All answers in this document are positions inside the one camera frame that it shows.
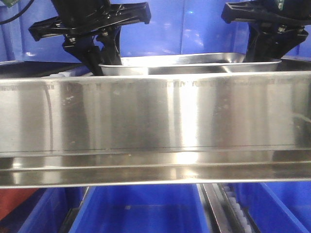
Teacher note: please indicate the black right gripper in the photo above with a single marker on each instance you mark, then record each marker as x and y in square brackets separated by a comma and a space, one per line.
[275, 26]

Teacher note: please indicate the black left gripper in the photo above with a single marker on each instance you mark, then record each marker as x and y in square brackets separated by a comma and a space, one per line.
[87, 17]

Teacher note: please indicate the silver metal tray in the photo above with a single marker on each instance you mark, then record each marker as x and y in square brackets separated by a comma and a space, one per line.
[222, 62]

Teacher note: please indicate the blue crate upper right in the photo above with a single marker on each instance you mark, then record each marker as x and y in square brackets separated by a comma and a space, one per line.
[302, 51]

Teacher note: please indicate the large blue bin upper centre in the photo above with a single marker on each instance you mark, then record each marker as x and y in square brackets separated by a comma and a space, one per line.
[176, 27]

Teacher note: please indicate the blue bin lower left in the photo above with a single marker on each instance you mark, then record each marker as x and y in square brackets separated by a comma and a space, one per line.
[52, 209]

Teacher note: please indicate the white roller track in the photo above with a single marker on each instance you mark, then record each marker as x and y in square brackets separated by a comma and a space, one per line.
[237, 217]

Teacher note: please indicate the blue bin lower right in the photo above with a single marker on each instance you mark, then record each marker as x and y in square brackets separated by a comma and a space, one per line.
[280, 207]

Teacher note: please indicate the blue bin lower centre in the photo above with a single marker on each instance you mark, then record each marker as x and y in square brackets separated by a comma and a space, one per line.
[155, 208]

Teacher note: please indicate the stainless steel shelf rail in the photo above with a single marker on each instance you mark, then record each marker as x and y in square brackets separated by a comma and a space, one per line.
[193, 128]

